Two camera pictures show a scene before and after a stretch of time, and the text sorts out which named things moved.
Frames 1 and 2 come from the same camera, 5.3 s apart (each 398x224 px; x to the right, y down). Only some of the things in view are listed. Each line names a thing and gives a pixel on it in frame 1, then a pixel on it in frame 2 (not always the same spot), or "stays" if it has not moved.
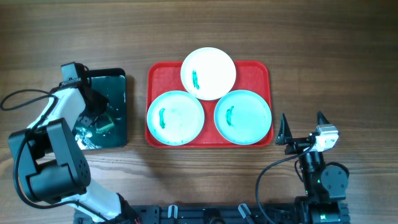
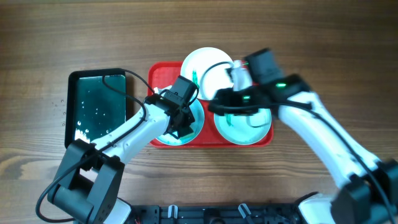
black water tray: (110, 130) stays
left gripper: (101, 103) to (188, 120)
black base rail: (261, 213) stays
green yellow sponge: (103, 122) to (189, 135)
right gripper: (283, 137) to (229, 100)
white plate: (208, 73) stays
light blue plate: (242, 117) stays
